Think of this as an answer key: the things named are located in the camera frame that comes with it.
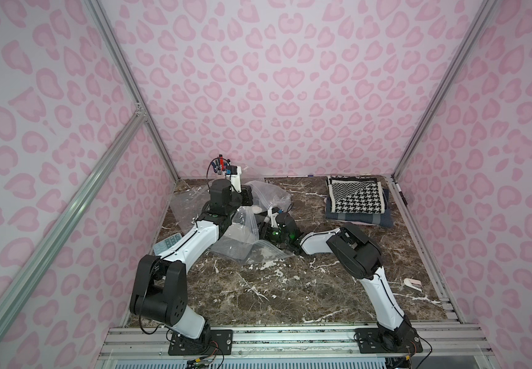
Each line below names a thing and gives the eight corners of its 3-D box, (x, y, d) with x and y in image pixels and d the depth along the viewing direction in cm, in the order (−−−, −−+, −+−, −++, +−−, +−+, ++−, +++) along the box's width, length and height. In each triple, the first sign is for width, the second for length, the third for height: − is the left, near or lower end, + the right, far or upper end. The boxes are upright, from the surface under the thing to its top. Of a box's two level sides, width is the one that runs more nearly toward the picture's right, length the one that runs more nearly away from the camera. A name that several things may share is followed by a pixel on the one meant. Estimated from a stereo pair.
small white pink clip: (403, 284, 87) (406, 282, 85) (404, 278, 88) (407, 275, 86) (419, 291, 85) (422, 288, 83) (419, 284, 87) (422, 281, 85)
